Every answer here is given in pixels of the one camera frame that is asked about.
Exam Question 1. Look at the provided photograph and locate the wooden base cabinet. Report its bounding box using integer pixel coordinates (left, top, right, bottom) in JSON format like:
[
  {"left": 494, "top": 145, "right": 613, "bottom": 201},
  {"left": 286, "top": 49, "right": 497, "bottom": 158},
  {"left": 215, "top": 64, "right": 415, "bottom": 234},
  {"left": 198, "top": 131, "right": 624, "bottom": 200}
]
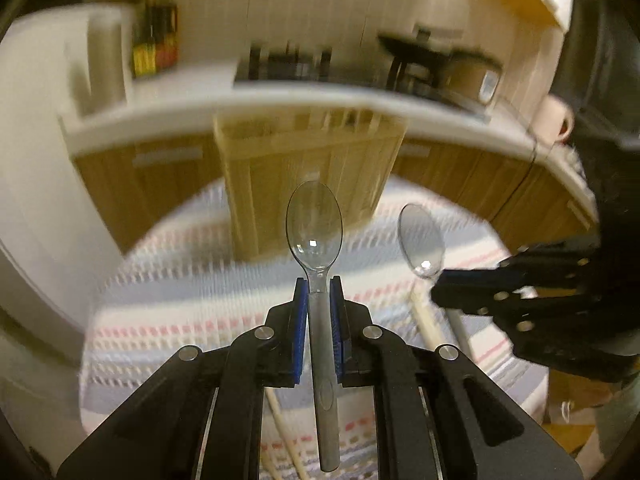
[{"left": 72, "top": 132, "right": 601, "bottom": 257}]

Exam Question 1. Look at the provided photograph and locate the cardboard box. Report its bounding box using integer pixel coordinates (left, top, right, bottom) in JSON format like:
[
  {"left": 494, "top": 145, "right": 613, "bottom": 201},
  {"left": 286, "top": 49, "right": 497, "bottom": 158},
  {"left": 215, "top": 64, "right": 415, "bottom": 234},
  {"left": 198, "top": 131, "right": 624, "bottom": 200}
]
[{"left": 449, "top": 60, "right": 502, "bottom": 106}]

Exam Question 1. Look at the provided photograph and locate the black dish rack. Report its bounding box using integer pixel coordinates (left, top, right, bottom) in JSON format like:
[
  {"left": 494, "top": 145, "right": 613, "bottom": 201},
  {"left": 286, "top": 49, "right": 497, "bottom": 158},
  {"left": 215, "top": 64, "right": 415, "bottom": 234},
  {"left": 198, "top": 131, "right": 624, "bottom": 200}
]
[{"left": 248, "top": 41, "right": 334, "bottom": 82}]

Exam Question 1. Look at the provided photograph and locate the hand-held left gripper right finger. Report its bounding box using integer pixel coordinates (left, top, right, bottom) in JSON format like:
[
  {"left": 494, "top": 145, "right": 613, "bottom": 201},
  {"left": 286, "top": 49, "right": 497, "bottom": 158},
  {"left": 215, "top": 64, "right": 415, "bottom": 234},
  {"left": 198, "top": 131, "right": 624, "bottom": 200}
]
[{"left": 330, "top": 275, "right": 584, "bottom": 480}]

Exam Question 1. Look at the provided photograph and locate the white refrigerator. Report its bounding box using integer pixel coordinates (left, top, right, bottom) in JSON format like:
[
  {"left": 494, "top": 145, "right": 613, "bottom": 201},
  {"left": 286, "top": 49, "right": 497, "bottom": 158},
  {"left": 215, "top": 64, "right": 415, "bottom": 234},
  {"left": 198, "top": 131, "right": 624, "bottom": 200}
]
[{"left": 0, "top": 7, "right": 137, "bottom": 348}]

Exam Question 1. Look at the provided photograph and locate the silver drawer handle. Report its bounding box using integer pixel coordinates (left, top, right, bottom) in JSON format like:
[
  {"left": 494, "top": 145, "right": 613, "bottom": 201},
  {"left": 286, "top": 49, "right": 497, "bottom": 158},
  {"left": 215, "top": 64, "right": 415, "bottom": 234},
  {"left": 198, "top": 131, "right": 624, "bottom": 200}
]
[{"left": 133, "top": 148, "right": 199, "bottom": 167}]

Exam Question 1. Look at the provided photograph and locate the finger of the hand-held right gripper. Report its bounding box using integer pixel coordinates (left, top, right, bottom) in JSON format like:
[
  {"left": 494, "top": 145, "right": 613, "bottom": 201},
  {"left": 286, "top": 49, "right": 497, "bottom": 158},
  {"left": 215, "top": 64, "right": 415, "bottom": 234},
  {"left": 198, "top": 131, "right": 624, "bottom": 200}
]
[
  {"left": 497, "top": 240, "right": 601, "bottom": 292},
  {"left": 431, "top": 267, "right": 623, "bottom": 383}
]

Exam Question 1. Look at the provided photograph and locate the wooden utensil organizer box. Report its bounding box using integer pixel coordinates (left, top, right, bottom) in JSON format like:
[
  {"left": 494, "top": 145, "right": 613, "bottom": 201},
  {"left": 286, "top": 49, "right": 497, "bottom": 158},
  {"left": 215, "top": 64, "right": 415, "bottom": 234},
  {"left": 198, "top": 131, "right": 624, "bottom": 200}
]
[{"left": 214, "top": 108, "right": 407, "bottom": 262}]

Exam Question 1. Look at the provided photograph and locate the grey stick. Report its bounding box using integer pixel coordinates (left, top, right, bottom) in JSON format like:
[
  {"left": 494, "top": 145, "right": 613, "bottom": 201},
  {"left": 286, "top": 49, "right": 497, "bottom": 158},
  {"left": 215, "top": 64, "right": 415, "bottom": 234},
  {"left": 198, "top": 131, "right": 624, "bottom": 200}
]
[{"left": 446, "top": 309, "right": 473, "bottom": 361}]

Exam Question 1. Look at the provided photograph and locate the clear plastic spoon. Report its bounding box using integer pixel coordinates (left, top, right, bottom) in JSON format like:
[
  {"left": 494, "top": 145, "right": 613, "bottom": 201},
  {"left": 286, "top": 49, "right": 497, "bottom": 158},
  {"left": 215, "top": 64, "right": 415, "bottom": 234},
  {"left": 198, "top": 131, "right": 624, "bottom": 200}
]
[
  {"left": 285, "top": 180, "right": 344, "bottom": 473},
  {"left": 397, "top": 203, "right": 446, "bottom": 281}
]

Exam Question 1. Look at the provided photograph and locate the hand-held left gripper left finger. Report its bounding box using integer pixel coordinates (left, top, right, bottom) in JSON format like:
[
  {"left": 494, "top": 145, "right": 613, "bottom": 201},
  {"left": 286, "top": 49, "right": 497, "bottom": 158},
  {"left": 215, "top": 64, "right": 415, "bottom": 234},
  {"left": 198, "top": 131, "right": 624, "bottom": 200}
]
[{"left": 57, "top": 277, "right": 309, "bottom": 480}]

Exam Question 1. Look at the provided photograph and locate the striped woven cloth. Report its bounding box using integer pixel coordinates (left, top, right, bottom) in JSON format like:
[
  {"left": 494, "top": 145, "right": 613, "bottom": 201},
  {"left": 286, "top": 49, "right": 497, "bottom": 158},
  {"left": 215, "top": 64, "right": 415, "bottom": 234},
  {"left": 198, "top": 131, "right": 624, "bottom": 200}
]
[{"left": 79, "top": 179, "right": 551, "bottom": 480}]

